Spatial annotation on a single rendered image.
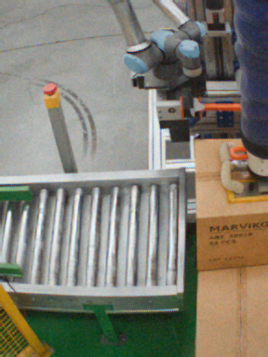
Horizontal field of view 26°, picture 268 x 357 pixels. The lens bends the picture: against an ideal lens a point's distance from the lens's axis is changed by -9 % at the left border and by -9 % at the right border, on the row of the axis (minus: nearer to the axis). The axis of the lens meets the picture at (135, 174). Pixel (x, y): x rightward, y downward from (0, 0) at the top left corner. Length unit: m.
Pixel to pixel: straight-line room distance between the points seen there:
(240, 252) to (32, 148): 1.93
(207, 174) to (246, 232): 0.29
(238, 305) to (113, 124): 1.90
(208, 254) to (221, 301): 0.23
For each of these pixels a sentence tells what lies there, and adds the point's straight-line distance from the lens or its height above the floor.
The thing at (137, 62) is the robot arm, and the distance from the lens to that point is 2.52.
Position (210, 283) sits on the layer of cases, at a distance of 2.61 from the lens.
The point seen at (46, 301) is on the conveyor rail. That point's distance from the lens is 2.71.
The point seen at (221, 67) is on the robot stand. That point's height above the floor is 0.99.
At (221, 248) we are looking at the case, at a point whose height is 0.72.
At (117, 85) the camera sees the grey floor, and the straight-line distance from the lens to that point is 4.32.
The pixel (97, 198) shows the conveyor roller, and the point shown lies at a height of 0.55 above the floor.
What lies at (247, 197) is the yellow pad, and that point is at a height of 0.96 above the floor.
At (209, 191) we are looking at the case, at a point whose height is 0.95.
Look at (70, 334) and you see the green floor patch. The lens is 3.17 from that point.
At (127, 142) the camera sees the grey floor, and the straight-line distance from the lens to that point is 3.90.
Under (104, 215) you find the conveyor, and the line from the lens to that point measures 2.94.
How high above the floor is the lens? 2.81
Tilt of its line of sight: 49 degrees down
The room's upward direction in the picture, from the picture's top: 10 degrees counter-clockwise
